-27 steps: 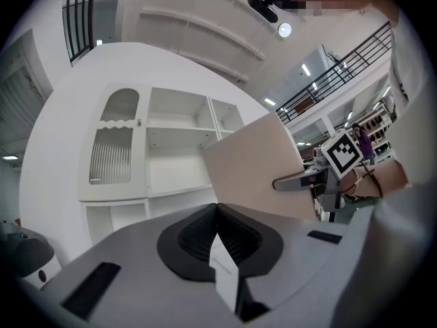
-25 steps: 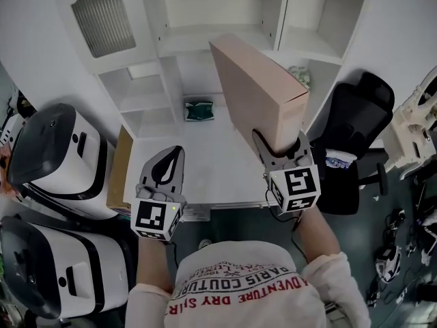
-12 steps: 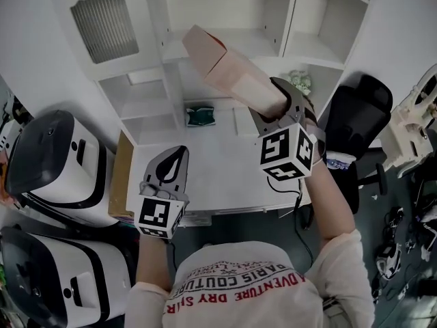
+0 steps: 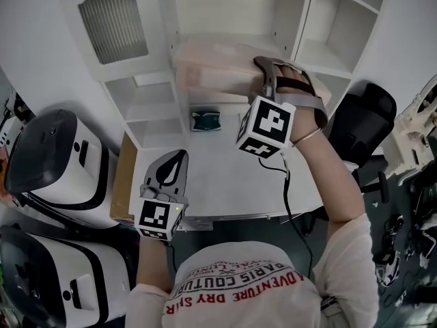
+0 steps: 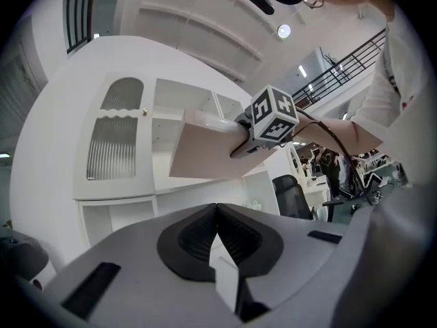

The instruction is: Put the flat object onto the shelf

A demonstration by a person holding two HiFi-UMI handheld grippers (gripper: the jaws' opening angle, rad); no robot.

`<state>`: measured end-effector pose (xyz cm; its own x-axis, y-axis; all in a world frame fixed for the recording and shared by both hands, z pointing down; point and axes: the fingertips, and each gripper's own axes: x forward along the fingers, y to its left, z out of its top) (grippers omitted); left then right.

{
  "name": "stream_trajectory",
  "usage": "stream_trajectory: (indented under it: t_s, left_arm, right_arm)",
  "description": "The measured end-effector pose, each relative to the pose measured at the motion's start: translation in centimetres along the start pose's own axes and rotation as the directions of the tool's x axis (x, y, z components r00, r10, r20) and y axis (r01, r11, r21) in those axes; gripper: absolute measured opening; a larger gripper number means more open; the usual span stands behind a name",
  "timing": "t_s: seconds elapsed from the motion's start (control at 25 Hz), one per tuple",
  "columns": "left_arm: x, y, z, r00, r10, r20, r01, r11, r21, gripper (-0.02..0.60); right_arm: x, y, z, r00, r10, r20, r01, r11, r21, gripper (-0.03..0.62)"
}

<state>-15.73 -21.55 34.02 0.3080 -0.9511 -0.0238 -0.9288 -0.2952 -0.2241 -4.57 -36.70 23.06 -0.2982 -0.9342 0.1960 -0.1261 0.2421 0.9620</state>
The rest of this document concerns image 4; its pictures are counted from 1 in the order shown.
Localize white desk with shelves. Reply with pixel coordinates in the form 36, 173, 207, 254
56, 0, 390, 150

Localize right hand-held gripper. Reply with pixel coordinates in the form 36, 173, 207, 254
235, 56, 329, 159

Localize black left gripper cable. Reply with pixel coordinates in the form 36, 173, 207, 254
165, 241, 178, 276

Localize person's white printed shirt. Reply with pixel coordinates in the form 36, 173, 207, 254
124, 213, 380, 328

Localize black office chair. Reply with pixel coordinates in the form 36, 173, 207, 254
329, 80, 397, 232

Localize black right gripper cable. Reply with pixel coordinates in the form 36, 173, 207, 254
257, 152, 313, 279

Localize thin gold bracelet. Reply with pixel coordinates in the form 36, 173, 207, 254
290, 127, 324, 147

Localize long pink cardboard box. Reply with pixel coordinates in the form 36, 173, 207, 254
172, 42, 333, 107

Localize white vanity table with mirror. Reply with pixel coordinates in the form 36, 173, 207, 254
382, 73, 437, 187

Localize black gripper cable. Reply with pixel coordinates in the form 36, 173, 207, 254
165, 241, 178, 276
257, 152, 313, 279

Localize person's right hand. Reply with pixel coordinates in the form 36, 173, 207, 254
276, 65, 313, 95

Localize white table top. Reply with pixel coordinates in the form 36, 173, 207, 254
128, 100, 325, 232

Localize white and black machine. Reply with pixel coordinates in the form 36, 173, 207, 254
0, 223, 132, 328
3, 109, 119, 228

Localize person's left forearm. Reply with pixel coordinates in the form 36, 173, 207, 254
136, 237, 175, 292

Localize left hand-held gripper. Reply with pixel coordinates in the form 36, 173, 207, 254
138, 150, 189, 242

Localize green packet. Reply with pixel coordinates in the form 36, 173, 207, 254
191, 110, 222, 132

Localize white and black floor device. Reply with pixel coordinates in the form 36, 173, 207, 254
375, 249, 402, 287

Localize flat brown cardboard sheet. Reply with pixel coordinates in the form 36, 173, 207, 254
109, 133, 139, 226

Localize person's right forearm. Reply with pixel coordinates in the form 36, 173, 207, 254
290, 105, 365, 225

